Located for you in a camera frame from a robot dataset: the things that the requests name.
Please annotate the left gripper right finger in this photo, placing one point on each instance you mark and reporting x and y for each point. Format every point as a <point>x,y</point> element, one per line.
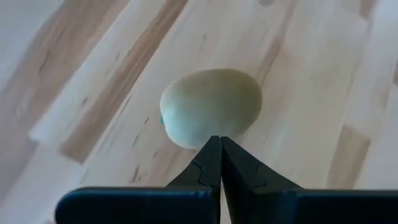
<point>280,205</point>

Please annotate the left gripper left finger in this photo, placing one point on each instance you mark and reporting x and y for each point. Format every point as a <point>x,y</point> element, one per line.
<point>155,205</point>

